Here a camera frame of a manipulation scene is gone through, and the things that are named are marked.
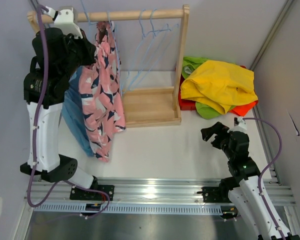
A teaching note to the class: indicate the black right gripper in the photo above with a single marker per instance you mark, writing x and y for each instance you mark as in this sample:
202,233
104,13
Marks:
218,129

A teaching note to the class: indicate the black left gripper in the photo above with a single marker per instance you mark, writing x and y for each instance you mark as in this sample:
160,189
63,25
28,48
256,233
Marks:
88,47

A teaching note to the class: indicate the green shorts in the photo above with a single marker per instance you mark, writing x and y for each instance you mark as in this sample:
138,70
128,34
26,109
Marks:
189,64

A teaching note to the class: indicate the blue hanger of pink shorts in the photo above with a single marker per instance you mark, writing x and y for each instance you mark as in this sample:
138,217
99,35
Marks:
90,23

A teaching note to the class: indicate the yellow shorts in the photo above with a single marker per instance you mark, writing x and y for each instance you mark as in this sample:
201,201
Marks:
219,85

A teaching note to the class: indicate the pink patterned shorts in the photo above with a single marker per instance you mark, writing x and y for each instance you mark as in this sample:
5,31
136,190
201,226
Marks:
98,87

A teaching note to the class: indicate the blue hanger of yellow shorts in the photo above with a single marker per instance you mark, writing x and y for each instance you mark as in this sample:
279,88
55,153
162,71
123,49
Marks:
145,45

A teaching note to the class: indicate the blue hanger of green shorts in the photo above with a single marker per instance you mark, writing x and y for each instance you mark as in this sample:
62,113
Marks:
157,42

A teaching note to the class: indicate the orange shorts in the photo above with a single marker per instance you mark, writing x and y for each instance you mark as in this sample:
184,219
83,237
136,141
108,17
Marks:
245,108

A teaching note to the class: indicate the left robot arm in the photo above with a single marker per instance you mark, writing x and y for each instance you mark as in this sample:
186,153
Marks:
56,59

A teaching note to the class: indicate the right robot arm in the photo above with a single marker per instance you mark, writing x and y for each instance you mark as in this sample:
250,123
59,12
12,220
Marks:
245,188

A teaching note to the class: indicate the light blue shorts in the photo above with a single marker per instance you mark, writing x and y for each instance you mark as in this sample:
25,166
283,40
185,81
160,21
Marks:
72,113

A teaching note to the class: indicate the red plastic tray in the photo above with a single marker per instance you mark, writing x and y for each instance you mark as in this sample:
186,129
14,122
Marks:
185,105

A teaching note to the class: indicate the wooden clothes rack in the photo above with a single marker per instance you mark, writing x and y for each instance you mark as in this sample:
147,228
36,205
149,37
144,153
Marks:
149,107

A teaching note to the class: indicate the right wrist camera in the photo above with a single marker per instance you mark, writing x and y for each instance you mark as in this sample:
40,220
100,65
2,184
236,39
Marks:
240,125

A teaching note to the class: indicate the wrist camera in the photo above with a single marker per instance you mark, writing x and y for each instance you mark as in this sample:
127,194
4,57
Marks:
66,19
240,125

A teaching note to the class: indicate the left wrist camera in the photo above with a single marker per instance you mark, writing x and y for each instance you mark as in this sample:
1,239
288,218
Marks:
66,19

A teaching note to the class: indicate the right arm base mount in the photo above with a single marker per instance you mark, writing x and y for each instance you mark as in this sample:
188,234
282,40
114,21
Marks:
212,194

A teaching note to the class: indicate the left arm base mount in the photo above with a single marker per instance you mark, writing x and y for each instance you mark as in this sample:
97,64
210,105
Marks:
84,195

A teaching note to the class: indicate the slotted cable duct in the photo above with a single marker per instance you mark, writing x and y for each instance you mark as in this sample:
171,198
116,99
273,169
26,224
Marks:
125,208

